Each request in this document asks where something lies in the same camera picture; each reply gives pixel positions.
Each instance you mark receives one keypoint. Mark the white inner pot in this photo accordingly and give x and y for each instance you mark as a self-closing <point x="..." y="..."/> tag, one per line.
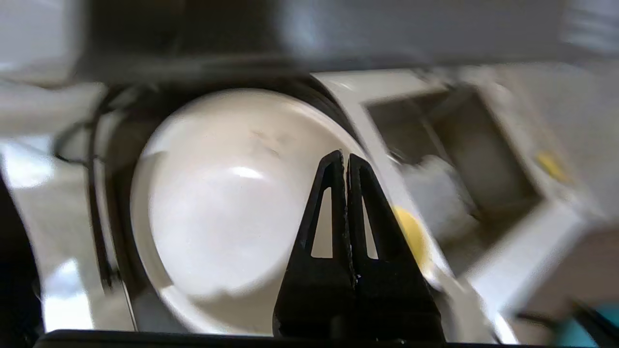
<point x="227" y="217"/>

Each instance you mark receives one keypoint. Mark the teal plastic object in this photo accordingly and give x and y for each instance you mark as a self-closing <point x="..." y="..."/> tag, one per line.
<point x="580" y="336"/>

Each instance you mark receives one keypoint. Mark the black rice cooker body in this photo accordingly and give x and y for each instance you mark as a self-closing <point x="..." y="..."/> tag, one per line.
<point x="63" y="217"/>

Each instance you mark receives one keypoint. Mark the small yellow object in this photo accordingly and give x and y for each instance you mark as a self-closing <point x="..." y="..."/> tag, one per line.
<point x="551" y="166"/>

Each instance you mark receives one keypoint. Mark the stainless steel sink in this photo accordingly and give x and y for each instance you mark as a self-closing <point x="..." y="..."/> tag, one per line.
<point x="493" y="159"/>

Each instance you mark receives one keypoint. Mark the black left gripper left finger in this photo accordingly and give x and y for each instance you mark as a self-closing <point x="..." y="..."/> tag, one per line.
<point x="314" y="290"/>

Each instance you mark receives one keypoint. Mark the yellow bowl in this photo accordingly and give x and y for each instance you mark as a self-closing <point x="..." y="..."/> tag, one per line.
<point x="415" y="237"/>

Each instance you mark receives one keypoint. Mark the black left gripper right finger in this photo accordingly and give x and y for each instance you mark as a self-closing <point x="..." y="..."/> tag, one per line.
<point x="391" y="290"/>

